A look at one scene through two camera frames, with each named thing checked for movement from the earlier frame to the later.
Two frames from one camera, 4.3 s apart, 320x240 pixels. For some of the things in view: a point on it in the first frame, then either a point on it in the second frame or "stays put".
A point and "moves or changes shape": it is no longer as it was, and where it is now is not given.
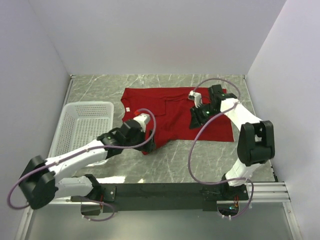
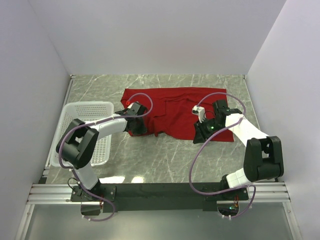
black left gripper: [148, 146] → [142, 129]
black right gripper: [197, 120] → [201, 134]
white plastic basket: [80, 123] stays put
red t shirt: [163, 113] moves or changes shape
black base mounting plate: [161, 195] stays put
